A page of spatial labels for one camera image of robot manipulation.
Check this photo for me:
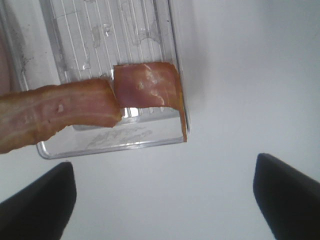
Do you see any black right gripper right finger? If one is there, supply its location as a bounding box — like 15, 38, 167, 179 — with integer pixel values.
253, 153, 320, 240

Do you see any long bacon strip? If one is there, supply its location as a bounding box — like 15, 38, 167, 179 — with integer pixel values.
0, 78, 122, 154

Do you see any clear plastic box right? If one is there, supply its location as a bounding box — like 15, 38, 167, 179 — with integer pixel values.
0, 0, 189, 159

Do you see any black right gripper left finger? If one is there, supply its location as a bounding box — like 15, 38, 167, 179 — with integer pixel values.
0, 162, 77, 240

